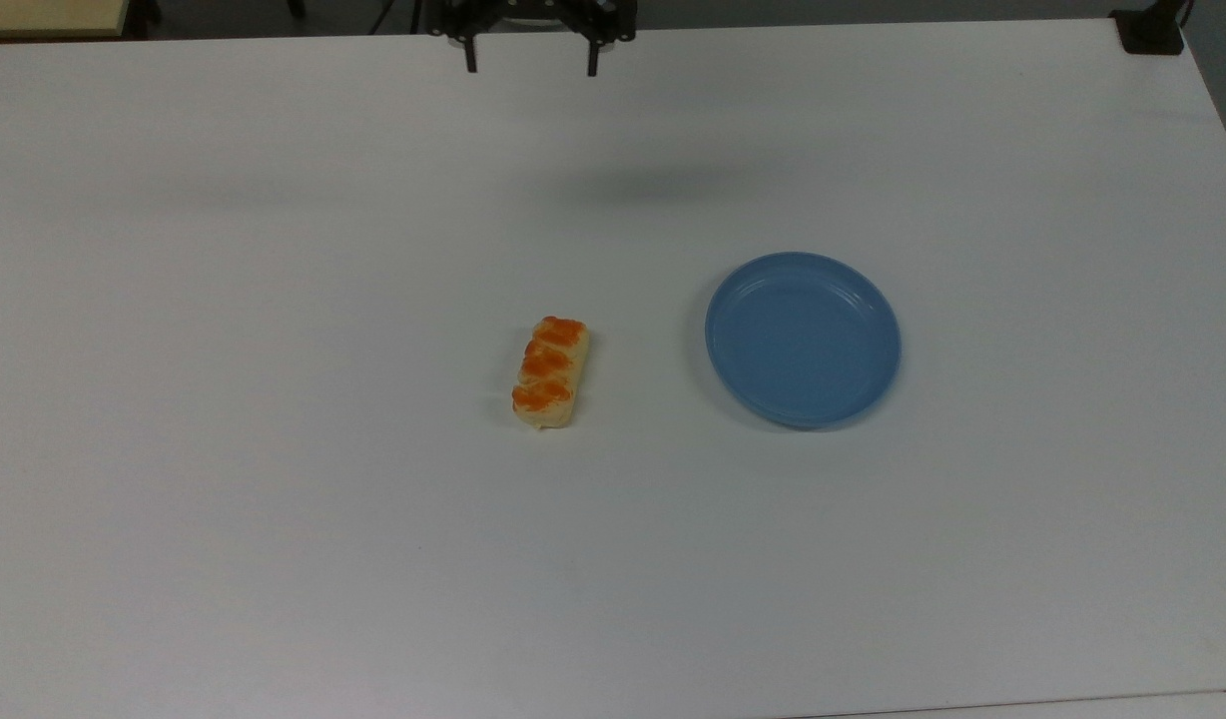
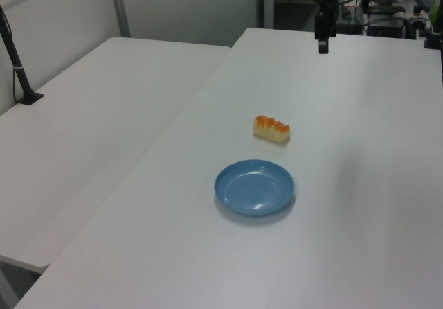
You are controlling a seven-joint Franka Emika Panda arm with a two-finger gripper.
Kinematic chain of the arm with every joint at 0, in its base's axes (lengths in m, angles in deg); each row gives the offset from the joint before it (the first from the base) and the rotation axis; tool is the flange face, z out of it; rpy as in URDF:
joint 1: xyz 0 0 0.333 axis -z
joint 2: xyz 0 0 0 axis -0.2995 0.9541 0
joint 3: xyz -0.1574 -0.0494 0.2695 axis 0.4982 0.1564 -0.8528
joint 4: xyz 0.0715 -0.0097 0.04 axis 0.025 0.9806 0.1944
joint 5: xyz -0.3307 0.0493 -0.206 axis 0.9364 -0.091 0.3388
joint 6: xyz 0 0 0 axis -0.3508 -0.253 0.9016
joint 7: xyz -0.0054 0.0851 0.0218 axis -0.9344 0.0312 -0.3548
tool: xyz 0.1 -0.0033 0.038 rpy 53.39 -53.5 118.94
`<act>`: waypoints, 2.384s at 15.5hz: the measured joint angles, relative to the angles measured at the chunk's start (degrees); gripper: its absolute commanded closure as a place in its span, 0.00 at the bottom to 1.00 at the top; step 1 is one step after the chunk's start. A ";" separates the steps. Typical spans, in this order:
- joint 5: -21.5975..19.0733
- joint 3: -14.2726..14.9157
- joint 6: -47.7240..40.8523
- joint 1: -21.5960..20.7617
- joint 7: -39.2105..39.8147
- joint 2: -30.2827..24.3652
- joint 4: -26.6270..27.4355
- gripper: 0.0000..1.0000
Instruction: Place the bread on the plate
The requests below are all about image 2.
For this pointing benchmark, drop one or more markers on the black Franka gripper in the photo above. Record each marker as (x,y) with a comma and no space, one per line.
(324,23)

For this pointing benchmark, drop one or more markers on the toy bread with orange crust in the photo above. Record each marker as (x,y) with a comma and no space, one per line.
(271,129)

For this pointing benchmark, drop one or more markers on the blue round plate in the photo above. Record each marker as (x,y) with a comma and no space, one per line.
(254,193)

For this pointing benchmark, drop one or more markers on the black electronics box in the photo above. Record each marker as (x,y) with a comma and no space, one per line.
(386,27)

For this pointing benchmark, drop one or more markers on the black table clamp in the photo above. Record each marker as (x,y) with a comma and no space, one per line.
(433,39)

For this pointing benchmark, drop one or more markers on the green bottle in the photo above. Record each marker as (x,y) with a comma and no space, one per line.
(436,9)

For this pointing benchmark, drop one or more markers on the grey metal shelf frame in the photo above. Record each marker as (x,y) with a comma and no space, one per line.
(264,0)

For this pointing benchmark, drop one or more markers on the grey metal partition post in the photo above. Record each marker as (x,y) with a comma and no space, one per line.
(119,6)

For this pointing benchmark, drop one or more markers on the black camera stand pole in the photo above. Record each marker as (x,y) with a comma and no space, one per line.
(19,70)

